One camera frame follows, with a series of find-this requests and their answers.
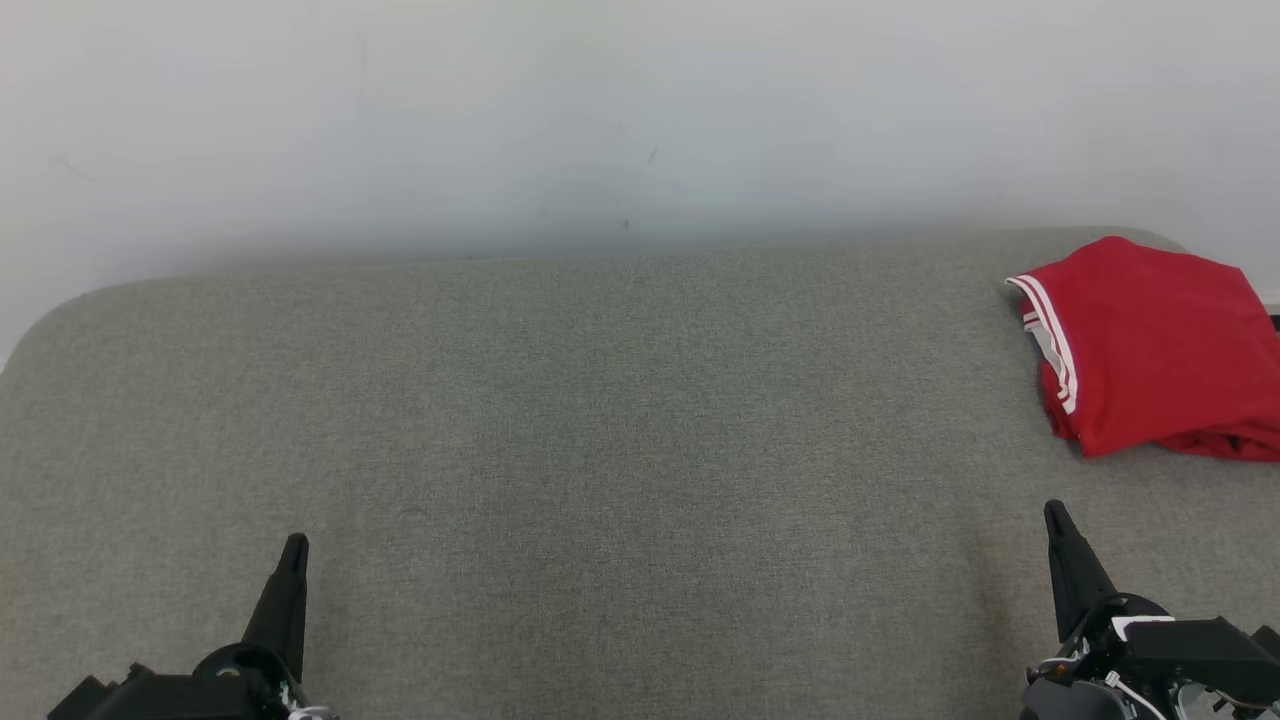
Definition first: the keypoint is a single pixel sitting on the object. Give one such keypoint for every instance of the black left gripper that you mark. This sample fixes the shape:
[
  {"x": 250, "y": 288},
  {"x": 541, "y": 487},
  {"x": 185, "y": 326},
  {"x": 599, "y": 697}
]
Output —
[{"x": 240, "y": 685}]

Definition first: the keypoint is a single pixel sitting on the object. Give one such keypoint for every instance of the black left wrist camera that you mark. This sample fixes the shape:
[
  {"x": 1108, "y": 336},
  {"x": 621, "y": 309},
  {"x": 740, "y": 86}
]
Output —
[{"x": 100, "y": 700}]

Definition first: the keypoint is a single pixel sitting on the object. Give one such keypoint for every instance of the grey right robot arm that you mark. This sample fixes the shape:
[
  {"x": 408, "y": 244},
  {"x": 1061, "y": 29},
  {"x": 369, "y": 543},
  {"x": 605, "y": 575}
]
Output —
[{"x": 1055, "y": 702}]

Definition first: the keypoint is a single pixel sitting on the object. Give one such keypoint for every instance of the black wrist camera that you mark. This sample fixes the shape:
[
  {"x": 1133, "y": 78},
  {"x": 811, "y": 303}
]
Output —
[
  {"x": 100, "y": 700},
  {"x": 1200, "y": 650}
]

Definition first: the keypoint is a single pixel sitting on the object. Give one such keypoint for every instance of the red white basketball jersey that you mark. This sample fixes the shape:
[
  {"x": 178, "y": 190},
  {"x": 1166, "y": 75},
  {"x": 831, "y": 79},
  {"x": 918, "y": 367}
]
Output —
[{"x": 1150, "y": 330}]

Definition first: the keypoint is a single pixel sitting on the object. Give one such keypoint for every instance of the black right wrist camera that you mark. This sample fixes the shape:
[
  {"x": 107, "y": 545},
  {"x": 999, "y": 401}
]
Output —
[{"x": 1200, "y": 650}]

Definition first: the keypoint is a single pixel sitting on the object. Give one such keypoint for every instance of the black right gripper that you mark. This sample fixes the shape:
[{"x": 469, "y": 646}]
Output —
[{"x": 1110, "y": 645}]

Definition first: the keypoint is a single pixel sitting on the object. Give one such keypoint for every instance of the grey fabric sofa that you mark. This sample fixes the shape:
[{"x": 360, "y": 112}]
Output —
[{"x": 600, "y": 450}]

